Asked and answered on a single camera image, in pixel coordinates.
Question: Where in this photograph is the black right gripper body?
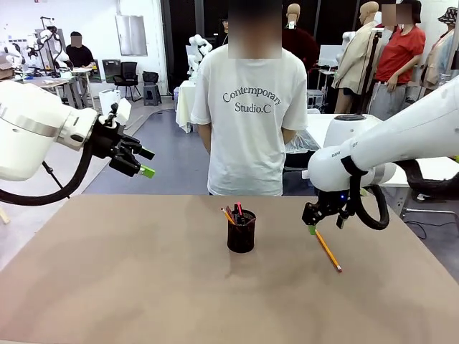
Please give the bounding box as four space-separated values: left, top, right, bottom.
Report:
315 191 351 216

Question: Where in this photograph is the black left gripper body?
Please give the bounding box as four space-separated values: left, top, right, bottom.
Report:
87 114 125 162

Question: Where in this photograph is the long yellow pencil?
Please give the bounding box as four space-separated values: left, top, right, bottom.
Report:
314 229 343 273

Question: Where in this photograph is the black mesh pen holder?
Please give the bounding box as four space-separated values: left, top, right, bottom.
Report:
226 209 257 254

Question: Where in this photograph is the white floor appliance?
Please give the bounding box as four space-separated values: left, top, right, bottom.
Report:
98 89 123 110

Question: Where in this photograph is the black stool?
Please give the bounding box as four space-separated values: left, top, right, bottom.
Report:
142 70 163 107

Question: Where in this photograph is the cream tablecloth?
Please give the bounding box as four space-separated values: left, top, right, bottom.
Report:
174 79 202 134

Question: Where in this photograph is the black office chair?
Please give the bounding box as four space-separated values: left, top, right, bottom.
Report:
113 61 143 101

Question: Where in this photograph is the clear plastic bag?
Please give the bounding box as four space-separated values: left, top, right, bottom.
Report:
285 128 323 155

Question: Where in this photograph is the short yellow pencil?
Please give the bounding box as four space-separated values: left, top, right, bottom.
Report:
220 206 237 226

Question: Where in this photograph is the person in black shirt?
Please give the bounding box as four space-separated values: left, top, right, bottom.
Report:
66 31 96 69

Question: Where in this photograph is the person in white T-shirt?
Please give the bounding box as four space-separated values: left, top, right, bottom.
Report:
189 0 309 197

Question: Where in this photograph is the white background robot with stand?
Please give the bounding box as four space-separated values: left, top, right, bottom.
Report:
27 16 71 78

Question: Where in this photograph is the black tripod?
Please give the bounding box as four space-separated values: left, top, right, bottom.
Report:
354 32 383 115

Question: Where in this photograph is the mannequin in beige coat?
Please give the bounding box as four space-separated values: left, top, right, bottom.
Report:
331 1 381 115

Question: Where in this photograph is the person in red shirt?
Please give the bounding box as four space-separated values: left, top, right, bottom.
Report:
369 0 426 121

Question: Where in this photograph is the mannequin in dark red garment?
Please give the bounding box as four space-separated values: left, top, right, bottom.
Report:
281 3 320 72

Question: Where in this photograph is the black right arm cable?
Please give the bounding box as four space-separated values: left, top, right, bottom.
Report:
349 159 459 230

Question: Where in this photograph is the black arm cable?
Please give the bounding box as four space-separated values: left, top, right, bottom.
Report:
0 143 95 207
349 159 459 230

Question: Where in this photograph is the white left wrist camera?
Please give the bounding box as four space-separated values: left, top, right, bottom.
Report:
103 97 133 128

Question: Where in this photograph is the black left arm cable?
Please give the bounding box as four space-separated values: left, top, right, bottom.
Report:
0 143 95 207

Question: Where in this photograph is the grey wall panel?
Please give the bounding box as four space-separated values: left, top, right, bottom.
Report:
114 14 148 57

